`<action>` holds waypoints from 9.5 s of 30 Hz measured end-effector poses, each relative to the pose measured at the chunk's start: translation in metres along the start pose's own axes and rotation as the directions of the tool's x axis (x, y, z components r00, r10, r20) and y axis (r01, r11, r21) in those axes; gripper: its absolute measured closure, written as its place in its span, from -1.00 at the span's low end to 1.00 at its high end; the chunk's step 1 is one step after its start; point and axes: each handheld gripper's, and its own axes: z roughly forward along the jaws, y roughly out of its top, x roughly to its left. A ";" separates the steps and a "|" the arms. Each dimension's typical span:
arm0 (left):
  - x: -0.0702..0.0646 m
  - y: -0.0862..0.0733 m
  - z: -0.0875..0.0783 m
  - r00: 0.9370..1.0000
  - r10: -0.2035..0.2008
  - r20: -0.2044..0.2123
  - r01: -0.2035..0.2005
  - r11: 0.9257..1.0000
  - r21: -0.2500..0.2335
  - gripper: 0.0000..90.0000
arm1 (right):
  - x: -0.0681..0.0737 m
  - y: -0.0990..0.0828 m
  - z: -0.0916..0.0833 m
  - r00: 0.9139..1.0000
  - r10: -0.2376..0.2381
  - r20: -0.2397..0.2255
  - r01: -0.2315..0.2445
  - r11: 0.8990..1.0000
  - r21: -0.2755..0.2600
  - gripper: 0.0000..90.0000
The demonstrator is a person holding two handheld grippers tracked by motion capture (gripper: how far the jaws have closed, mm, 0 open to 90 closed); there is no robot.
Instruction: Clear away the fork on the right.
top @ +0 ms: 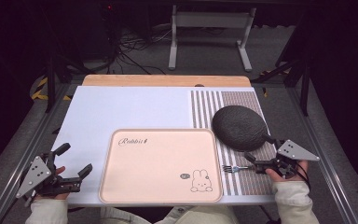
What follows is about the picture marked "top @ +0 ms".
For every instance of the person's left hand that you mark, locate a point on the person's left hand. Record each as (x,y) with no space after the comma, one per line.
(60,170)

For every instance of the black tripod stand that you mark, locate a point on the black tripod stand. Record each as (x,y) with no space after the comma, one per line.
(51,84)
(301,77)

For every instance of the dark round plate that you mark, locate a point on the dark round plate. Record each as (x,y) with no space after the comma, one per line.
(239,128)

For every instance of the grey metal table stand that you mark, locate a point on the grey metal table stand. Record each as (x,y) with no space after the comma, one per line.
(209,20)

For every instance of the wooden board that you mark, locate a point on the wooden board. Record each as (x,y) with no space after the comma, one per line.
(164,81)

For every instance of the pink tray with rabbit print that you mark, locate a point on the pink tray with rabbit print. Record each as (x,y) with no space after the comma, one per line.
(158,168)

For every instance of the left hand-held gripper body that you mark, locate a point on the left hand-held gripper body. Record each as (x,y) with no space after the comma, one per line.
(34,175)

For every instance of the aluminium frame rail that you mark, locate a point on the aluminium frame rail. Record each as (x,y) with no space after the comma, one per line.
(323,149)
(28,149)

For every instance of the dark computer case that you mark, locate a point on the dark computer case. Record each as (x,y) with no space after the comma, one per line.
(110,28)

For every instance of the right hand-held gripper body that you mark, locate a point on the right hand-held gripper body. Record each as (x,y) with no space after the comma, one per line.
(293,150)

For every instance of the white table mat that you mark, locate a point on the white table mat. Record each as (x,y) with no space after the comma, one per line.
(121,109)

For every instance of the silver fork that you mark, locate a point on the silver fork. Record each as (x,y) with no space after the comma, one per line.
(234,168)

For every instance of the striped placemat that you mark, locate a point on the striped placemat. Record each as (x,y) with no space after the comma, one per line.
(248,183)

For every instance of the person's right hand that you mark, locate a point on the person's right hand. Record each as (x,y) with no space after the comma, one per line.
(292,179)

